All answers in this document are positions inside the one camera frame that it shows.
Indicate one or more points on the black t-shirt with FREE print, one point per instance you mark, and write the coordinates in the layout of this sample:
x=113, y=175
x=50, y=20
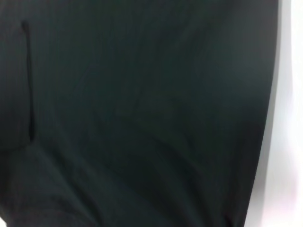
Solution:
x=142, y=94

